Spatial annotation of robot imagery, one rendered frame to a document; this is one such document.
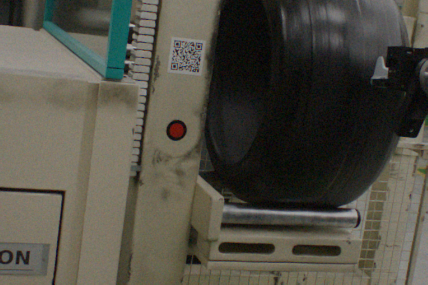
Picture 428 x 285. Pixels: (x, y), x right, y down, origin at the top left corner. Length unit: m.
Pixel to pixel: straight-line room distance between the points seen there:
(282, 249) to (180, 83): 0.42
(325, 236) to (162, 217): 0.36
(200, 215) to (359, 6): 0.55
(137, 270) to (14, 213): 1.00
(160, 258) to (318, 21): 0.62
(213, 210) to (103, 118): 0.89
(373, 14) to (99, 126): 0.99
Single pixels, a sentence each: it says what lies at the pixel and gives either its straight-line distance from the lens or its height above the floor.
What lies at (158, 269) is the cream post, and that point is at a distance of 1.87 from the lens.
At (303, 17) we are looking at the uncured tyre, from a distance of 1.69.
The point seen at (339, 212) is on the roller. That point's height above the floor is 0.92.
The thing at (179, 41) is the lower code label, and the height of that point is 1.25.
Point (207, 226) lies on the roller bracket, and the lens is 1.74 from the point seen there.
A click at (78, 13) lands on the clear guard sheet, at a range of 1.11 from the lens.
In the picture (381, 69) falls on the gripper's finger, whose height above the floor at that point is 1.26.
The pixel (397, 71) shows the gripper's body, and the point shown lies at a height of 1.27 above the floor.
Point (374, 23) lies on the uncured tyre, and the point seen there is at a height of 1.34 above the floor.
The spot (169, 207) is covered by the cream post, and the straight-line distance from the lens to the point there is 1.83.
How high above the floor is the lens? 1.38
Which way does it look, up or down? 9 degrees down
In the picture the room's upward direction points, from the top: 8 degrees clockwise
